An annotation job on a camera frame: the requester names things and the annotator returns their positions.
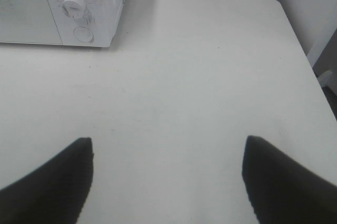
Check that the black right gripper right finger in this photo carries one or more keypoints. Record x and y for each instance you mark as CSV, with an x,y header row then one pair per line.
x,y
281,190

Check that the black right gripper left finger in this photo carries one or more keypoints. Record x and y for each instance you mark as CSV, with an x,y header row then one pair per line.
x,y
55,192

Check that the round white door button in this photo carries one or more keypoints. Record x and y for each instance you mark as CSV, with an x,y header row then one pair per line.
x,y
83,34

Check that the white microwave door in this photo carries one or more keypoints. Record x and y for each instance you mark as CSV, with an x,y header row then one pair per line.
x,y
28,21

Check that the white timer knob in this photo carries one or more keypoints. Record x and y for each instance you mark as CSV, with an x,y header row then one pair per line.
x,y
74,9

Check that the white microwave oven body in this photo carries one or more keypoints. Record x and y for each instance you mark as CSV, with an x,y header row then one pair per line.
x,y
92,10

